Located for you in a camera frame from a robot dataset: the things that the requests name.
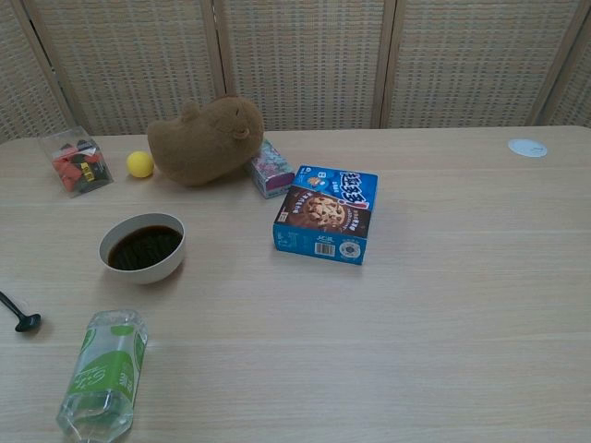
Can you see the black plastic spoon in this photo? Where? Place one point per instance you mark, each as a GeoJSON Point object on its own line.
{"type": "Point", "coordinates": [27, 322]}

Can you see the black coffee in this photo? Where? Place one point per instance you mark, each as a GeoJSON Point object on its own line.
{"type": "Point", "coordinates": [143, 247]}

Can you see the white ceramic bowl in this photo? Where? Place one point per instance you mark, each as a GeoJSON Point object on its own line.
{"type": "Point", "coordinates": [148, 272]}

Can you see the blue chocolate cookie box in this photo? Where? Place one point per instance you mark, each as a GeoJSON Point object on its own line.
{"type": "Point", "coordinates": [323, 212]}

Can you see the pink floral small box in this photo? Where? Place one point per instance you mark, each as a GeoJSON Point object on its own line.
{"type": "Point", "coordinates": [272, 168]}

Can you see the brown capybara plush toy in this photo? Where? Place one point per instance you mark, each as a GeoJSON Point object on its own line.
{"type": "Point", "coordinates": [203, 147]}

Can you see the yellow ball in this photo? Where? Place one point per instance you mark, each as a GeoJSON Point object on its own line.
{"type": "Point", "coordinates": [140, 164]}

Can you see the woven bamboo screen panel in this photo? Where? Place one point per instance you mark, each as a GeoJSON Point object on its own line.
{"type": "Point", "coordinates": [18, 83]}
{"type": "Point", "coordinates": [471, 60]}
{"type": "Point", "coordinates": [575, 87]}
{"type": "Point", "coordinates": [305, 55]}
{"type": "Point", "coordinates": [129, 64]}

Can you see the clear box of red and black pieces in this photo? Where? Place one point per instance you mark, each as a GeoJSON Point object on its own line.
{"type": "Point", "coordinates": [78, 166]}

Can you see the clear bottle with green label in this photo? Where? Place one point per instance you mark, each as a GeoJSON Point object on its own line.
{"type": "Point", "coordinates": [104, 369]}

